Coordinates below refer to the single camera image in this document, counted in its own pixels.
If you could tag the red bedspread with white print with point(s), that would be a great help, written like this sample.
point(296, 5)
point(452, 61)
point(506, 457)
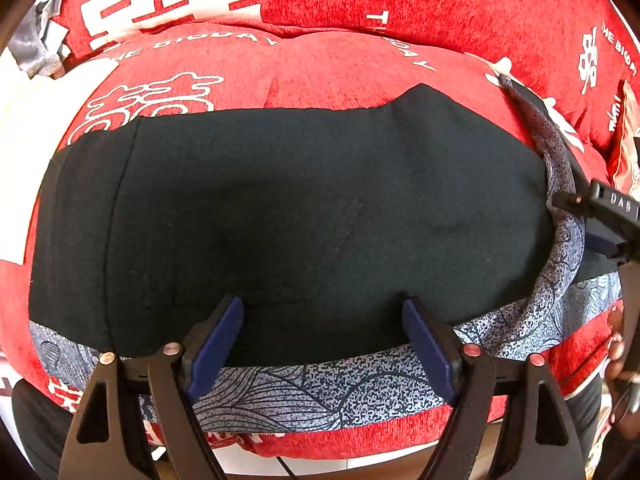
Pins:
point(450, 15)

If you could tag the person's right hand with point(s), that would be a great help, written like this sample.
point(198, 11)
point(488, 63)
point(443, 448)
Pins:
point(616, 346)

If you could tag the red patterned packet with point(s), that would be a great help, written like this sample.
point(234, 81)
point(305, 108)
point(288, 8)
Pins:
point(627, 145)

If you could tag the black pants with patterned waistband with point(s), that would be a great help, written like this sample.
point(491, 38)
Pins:
point(300, 210)

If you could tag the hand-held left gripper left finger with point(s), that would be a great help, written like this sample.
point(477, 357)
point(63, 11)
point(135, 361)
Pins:
point(220, 342)

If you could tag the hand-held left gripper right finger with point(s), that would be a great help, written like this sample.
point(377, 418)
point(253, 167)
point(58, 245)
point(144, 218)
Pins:
point(429, 350)

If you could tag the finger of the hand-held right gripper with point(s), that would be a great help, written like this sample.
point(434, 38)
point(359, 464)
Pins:
point(606, 244)
point(575, 202)

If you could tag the grey cloth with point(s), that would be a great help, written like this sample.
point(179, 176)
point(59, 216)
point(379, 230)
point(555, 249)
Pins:
point(31, 35)

